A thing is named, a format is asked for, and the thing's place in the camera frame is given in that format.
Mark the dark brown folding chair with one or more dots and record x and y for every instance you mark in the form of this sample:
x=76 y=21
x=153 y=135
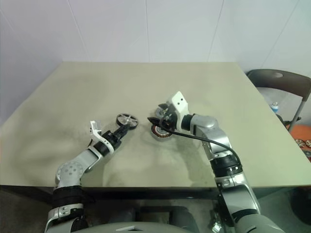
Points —
x=286 y=80

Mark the motor housing with copper windings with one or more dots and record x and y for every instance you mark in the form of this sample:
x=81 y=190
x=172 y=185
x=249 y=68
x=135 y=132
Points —
x=160 y=135

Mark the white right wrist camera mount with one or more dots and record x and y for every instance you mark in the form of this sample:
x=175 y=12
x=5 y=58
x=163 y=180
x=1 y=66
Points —
x=179 y=102

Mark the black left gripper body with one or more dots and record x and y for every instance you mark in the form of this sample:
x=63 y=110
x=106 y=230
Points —
x=113 y=138

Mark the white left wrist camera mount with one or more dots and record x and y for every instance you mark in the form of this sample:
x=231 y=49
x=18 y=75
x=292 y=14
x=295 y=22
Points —
x=95 y=129

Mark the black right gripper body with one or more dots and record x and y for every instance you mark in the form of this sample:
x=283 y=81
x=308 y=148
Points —
x=170 y=120

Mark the silver motor rotor cap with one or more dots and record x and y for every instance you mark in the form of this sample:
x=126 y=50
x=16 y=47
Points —
x=128 y=119

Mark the orange box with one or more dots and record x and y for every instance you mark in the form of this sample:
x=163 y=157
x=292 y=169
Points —
x=301 y=132

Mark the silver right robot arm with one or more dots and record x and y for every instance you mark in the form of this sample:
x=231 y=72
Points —
x=213 y=136

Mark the silver round motor lid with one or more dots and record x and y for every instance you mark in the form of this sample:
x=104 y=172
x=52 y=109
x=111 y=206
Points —
x=159 y=112

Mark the small clear plastic bottle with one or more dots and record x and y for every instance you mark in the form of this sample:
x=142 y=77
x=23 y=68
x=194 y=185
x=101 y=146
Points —
x=275 y=108

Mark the dark table front rail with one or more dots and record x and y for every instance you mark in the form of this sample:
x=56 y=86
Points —
x=145 y=193

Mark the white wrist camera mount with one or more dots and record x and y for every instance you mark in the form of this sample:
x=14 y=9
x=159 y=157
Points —
x=95 y=129
x=179 y=102

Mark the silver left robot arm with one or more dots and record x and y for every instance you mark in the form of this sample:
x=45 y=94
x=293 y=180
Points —
x=73 y=170

